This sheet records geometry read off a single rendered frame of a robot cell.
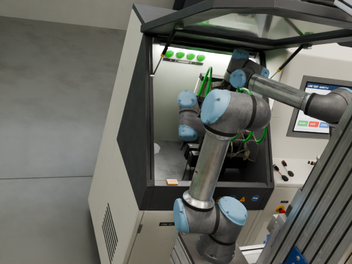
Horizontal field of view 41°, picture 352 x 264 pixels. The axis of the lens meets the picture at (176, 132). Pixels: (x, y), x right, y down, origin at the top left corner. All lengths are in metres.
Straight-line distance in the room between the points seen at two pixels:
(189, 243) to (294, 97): 0.71
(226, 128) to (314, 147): 1.37
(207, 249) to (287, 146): 1.08
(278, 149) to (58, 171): 1.74
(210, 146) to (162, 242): 1.05
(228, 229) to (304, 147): 1.17
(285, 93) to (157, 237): 1.01
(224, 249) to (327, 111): 0.66
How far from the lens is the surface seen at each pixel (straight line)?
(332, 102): 1.92
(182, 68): 2.52
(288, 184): 2.54
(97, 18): 6.29
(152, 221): 2.37
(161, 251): 2.56
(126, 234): 2.48
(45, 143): 3.93
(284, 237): 1.73
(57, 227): 3.24
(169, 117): 2.66
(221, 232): 1.73
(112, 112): 2.84
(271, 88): 1.97
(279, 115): 2.60
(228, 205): 1.72
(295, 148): 2.75
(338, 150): 1.51
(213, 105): 1.48
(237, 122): 1.51
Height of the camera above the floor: 2.30
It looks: 31 degrees down
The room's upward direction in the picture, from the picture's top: 18 degrees clockwise
